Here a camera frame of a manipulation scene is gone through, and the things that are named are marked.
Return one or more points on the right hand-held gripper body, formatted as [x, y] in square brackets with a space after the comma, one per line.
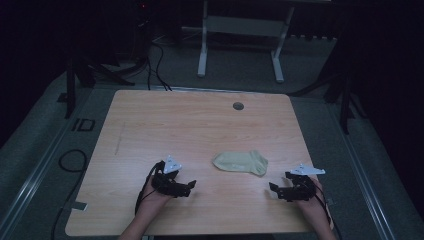
[301, 188]

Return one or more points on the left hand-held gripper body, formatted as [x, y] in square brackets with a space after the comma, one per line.
[170, 183]

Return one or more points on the pale green sock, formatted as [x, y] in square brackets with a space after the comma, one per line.
[260, 165]
[233, 161]

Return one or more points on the person's right hand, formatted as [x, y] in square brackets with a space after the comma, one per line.
[315, 206]

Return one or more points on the person's left hand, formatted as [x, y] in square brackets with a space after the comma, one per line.
[150, 201]

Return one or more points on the round grey table grommet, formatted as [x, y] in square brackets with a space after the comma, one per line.
[238, 106]

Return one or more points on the grey tape piece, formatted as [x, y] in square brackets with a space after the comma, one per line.
[79, 206]

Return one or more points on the black tripod stand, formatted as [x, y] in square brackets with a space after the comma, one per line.
[86, 71]
[343, 96]

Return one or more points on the metal floor rail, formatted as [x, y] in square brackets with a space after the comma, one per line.
[36, 173]
[363, 180]

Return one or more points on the white metal stand frame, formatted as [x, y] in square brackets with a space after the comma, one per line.
[243, 26]

